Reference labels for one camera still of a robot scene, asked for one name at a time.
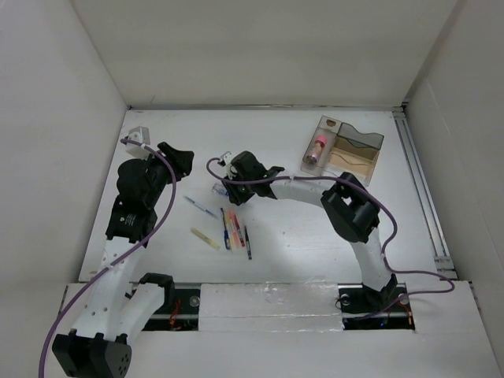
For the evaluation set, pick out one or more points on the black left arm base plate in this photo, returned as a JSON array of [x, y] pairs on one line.
[[182, 315]]

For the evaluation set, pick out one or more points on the dark blue pen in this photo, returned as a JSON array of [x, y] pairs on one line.
[[226, 235]]

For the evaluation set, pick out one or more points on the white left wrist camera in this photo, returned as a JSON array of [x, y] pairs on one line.
[[135, 140]]

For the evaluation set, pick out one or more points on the clear acrylic desk organizer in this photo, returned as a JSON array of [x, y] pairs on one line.
[[347, 150]]

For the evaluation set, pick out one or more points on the pink capped pencil tube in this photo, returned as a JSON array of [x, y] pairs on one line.
[[315, 151]]

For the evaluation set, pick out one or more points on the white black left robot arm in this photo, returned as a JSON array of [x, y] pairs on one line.
[[99, 344]]

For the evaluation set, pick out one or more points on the red pen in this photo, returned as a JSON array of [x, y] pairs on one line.
[[238, 230]]

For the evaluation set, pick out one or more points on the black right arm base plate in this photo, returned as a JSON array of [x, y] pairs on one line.
[[358, 314]]

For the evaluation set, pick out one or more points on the blue white ballpoint pen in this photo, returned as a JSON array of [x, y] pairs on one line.
[[200, 206]]

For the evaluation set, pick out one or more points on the orange yellow highlighter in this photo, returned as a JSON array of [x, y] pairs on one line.
[[232, 235]]

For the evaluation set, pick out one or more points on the black clear pen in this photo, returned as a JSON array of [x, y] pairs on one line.
[[247, 242]]

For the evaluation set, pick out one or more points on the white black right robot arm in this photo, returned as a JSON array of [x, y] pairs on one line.
[[352, 214]]

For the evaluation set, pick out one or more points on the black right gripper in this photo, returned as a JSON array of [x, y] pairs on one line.
[[235, 196]]

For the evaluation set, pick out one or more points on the aluminium rail right edge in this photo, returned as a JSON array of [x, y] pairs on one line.
[[440, 251]]

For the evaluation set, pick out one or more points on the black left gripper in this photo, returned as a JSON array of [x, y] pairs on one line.
[[180, 160]]

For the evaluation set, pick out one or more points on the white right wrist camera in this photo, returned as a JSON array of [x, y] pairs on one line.
[[226, 158]]

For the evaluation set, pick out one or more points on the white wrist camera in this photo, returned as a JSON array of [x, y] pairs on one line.
[[135, 140], [226, 158]]

